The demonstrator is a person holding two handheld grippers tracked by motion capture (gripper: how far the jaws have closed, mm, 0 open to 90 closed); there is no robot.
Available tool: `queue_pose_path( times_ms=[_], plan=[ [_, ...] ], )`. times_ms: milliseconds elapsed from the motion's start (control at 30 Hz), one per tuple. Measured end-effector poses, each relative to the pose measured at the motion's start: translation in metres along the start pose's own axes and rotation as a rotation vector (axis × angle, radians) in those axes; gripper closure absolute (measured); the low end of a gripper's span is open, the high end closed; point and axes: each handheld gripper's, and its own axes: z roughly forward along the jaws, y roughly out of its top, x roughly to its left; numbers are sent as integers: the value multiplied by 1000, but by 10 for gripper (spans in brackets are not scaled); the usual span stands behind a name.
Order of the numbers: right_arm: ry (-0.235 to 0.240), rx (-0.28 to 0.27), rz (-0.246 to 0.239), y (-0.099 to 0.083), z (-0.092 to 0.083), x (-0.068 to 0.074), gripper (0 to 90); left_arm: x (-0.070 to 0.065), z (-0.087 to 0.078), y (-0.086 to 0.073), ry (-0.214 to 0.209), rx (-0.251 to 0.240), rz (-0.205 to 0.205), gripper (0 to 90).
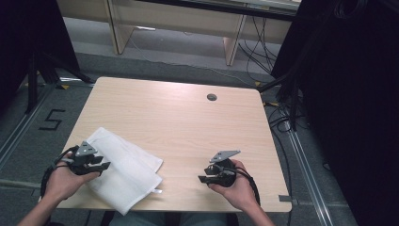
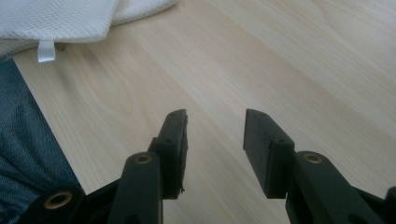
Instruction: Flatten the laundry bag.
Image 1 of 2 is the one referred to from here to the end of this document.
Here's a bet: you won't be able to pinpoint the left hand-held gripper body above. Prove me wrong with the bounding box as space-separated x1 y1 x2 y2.
67 140 104 176

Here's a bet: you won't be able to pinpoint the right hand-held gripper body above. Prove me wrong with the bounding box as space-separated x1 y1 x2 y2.
208 150 242 188

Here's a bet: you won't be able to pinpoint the white mesh laundry bag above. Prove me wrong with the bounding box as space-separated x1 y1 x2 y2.
85 126 164 217

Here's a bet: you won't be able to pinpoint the person's right hand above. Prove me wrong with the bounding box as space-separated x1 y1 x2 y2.
208 159 260 212

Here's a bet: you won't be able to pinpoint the person's left hand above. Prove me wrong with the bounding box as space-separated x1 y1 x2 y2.
43 153 101 202

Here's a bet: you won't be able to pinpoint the black metal stand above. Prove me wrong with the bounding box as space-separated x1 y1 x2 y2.
24 51 96 115
256 71 304 132

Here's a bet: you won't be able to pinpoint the black curtain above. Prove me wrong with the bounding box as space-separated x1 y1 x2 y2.
271 0 399 226
0 0 81 111

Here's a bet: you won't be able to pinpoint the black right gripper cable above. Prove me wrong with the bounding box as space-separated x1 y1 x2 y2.
234 167 262 207

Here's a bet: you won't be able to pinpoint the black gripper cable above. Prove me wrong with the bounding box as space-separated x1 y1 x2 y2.
40 145 80 198
234 167 262 207

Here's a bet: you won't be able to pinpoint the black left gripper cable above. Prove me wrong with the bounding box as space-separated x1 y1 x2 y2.
40 145 80 198

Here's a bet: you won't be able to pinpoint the metal floor rail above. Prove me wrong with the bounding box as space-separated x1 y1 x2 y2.
282 121 335 226
0 84 58 171

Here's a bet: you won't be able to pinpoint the black cables under desk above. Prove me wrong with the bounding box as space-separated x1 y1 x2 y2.
237 15 280 83

